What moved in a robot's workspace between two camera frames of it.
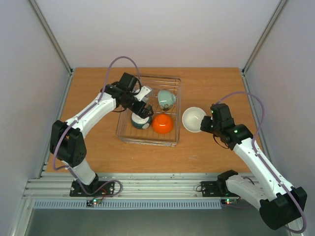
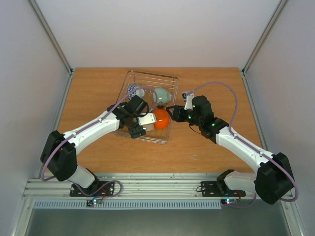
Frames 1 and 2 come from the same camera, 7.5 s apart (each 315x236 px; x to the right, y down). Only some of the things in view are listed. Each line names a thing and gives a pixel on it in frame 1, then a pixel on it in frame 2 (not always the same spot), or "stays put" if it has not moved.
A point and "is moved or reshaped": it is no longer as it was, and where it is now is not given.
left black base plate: [76, 190] stays put
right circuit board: [229, 201] stays put
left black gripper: [138, 111] → [136, 132]
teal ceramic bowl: [166, 99] is moved or reshaped
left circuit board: [94, 201] stays put
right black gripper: [205, 125] → [179, 115]
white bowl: [192, 119] is moved or reshaped
